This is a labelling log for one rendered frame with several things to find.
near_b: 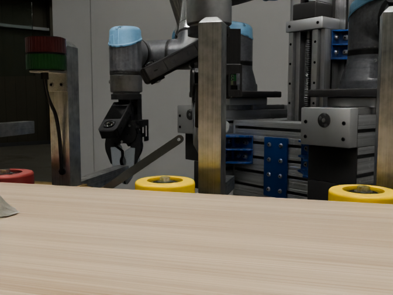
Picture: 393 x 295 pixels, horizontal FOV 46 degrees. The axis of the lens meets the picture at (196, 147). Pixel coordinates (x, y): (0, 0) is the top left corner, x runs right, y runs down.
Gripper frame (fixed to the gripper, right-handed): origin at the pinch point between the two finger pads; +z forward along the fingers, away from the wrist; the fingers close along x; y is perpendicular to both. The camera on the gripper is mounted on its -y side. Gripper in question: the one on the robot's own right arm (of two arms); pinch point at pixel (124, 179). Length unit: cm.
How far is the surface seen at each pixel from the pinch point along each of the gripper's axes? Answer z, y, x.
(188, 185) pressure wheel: -8, -43, -29
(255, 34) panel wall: -63, 236, 4
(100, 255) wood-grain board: -8, -70, -30
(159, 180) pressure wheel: -8.3, -42.3, -24.5
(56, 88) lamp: -20.7, -33.6, -3.9
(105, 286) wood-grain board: -8, -75, -33
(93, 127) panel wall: 6, 247, 140
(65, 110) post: -17.2, -33.3, -5.3
